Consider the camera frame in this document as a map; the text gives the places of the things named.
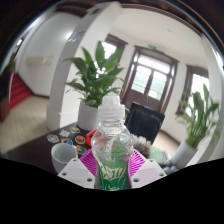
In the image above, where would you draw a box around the white wall radiator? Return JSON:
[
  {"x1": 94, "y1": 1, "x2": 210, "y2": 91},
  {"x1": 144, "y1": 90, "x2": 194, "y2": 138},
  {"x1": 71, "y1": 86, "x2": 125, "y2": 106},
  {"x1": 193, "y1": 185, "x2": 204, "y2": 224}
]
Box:
[{"x1": 25, "y1": 54, "x2": 54, "y2": 67}]

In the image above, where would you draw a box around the white mug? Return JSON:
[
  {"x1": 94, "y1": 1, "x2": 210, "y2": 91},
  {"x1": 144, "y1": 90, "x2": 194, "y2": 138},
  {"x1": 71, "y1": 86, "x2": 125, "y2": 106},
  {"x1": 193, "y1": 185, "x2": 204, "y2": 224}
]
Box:
[{"x1": 50, "y1": 142, "x2": 79, "y2": 174}]

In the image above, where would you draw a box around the clear green-labelled drink bottle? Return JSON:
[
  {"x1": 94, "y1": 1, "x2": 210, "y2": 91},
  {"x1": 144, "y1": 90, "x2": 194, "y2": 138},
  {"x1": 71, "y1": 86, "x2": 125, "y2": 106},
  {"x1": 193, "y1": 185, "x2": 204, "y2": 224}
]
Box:
[{"x1": 90, "y1": 94, "x2": 135, "y2": 192}]

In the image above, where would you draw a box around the red carpeted staircase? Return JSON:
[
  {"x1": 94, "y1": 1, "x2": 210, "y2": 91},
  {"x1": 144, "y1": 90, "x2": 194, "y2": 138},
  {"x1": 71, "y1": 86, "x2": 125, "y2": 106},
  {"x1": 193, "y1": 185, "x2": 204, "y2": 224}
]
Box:
[{"x1": 8, "y1": 73, "x2": 33, "y2": 110}]

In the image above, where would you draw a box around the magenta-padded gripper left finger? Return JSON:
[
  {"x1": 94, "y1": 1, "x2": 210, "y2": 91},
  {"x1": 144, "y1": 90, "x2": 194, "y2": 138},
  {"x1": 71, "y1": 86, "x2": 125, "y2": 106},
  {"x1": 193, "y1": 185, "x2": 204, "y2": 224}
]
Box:
[{"x1": 57, "y1": 148, "x2": 100, "y2": 190}]

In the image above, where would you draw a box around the red plastic box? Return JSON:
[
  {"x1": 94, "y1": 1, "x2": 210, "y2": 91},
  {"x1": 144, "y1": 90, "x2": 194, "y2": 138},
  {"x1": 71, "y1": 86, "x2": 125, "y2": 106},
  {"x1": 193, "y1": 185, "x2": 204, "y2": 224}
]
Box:
[{"x1": 85, "y1": 129, "x2": 98, "y2": 148}]

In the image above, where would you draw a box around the dark-framed window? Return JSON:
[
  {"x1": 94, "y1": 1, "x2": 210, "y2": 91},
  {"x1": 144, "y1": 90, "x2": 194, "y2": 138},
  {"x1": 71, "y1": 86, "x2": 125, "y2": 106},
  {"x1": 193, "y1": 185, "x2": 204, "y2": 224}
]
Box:
[
  {"x1": 99, "y1": 33, "x2": 128, "y2": 64},
  {"x1": 175, "y1": 64, "x2": 210, "y2": 116}
]

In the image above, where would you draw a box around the black chair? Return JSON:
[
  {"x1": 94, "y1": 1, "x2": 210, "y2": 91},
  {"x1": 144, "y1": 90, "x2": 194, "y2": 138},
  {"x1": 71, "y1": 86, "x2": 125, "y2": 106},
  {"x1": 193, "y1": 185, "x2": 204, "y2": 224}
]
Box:
[{"x1": 124, "y1": 101, "x2": 166, "y2": 145}]

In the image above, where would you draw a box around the dark wooden glazed double door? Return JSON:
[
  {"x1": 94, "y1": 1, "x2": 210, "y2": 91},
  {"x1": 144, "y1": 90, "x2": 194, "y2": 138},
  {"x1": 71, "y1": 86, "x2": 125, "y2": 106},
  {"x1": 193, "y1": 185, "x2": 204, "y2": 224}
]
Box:
[{"x1": 120, "y1": 45, "x2": 179, "y2": 114}]

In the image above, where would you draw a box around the dark tray with small jars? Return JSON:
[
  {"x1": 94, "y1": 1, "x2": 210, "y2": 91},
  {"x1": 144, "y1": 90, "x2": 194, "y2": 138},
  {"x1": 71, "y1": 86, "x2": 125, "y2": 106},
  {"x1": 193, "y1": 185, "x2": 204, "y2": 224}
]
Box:
[{"x1": 132, "y1": 133, "x2": 153, "y2": 158}]

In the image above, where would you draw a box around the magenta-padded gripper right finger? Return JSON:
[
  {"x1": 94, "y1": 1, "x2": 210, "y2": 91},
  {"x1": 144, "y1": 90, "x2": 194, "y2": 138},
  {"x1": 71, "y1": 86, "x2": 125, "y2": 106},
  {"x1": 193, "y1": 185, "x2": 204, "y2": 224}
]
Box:
[{"x1": 128, "y1": 148, "x2": 168, "y2": 189}]

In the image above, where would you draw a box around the green plant in white pot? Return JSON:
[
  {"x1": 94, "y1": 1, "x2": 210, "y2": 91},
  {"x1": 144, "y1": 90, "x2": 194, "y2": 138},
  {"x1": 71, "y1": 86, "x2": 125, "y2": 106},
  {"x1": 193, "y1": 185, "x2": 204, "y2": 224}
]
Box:
[
  {"x1": 63, "y1": 40, "x2": 126, "y2": 132},
  {"x1": 169, "y1": 83, "x2": 221, "y2": 169}
]

